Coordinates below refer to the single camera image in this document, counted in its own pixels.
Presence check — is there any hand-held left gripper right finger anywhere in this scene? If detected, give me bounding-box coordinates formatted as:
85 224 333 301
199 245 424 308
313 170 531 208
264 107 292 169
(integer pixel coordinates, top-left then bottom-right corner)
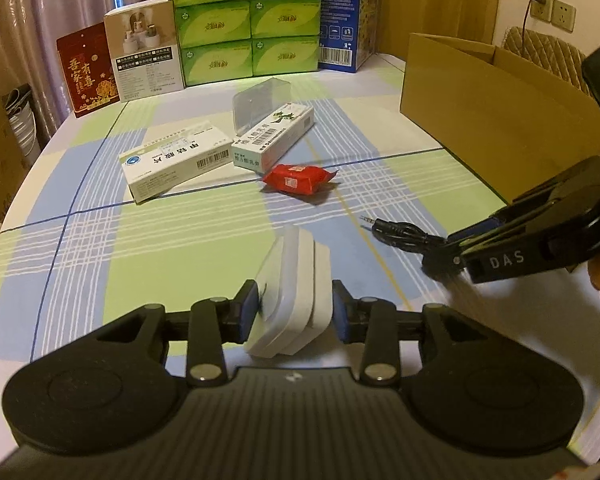
331 280 486 388

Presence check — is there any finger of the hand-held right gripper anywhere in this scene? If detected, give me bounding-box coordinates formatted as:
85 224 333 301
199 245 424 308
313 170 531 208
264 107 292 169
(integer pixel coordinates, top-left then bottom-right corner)
420 240 476 277
447 154 600 250

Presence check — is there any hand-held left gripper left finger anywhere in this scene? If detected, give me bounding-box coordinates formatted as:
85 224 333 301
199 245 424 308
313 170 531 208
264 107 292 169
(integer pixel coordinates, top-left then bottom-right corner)
92 280 261 388

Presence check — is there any black audio cable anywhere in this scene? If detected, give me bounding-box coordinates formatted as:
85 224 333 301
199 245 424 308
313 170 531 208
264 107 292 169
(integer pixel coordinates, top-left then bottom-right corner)
360 215 448 261

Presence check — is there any white plastic charger holder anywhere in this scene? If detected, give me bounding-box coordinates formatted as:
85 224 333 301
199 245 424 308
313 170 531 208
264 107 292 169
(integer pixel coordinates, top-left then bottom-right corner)
243 225 333 359

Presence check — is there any long white green medicine box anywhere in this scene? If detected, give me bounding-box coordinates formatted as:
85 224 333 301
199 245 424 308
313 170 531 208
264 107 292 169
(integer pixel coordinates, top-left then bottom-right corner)
231 101 316 173

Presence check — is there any clear plastic case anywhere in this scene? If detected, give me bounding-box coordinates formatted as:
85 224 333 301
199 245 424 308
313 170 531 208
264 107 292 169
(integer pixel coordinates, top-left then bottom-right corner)
231 77 292 136

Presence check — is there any checkered cloth desktop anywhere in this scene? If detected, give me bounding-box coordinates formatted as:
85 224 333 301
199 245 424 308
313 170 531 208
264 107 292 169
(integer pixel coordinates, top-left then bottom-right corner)
0 52 600 461

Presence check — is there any red snack packet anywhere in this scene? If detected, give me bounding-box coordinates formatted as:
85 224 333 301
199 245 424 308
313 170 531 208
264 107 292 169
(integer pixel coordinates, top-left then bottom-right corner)
261 162 338 196

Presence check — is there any white blue medicine box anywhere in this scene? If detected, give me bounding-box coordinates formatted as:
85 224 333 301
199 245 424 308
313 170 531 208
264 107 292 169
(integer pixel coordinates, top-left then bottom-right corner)
118 121 236 204

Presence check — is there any quilted beige cushion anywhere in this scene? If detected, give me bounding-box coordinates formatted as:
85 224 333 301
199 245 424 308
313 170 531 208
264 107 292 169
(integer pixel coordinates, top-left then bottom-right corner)
502 26 593 96

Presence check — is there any golden brown curtain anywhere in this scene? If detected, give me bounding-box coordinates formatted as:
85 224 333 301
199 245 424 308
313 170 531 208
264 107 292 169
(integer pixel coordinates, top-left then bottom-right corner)
380 0 503 58

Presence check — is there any blue milk carton box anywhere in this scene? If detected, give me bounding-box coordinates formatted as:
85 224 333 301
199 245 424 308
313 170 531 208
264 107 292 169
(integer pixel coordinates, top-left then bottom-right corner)
317 0 383 74

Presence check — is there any white humidifier box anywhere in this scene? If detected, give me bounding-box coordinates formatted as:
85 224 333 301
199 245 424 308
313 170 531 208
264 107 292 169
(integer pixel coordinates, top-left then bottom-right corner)
103 0 186 104

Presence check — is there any red gift box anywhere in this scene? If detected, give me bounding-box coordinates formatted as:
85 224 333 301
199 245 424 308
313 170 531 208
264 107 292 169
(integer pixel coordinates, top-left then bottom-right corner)
56 22 121 119

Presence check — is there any brown printed cardboard box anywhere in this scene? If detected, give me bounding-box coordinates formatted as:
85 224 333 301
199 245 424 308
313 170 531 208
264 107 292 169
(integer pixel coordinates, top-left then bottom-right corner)
0 95 31 223

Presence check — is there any stack of green tissue boxes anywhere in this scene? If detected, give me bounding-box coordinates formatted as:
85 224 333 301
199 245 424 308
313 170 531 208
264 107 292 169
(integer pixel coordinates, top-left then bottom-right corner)
171 0 323 87

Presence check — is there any white plastic bucket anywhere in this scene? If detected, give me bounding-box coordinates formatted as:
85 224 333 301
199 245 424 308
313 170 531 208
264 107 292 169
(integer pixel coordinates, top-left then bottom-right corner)
2 85 43 158

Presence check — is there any charger plug with cable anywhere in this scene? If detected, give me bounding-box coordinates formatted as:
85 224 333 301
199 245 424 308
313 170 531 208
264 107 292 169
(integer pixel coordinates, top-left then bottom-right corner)
524 0 548 30

